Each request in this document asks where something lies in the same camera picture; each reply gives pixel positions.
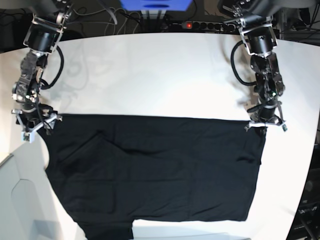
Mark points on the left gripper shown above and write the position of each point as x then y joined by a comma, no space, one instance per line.
264,115

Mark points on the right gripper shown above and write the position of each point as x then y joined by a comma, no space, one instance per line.
41,115

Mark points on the black T-shirt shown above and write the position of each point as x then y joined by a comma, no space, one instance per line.
109,170

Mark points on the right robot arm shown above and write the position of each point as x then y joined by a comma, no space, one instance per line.
50,18

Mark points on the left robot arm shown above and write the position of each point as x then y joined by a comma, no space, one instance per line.
253,19

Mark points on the black power strip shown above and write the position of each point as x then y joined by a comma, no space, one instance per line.
199,27

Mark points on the blue plastic box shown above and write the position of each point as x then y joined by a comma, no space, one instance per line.
168,5

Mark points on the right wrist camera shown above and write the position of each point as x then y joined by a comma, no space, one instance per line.
28,136

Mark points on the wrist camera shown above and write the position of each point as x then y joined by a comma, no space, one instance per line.
284,128
28,136

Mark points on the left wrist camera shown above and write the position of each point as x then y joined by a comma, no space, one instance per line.
284,128

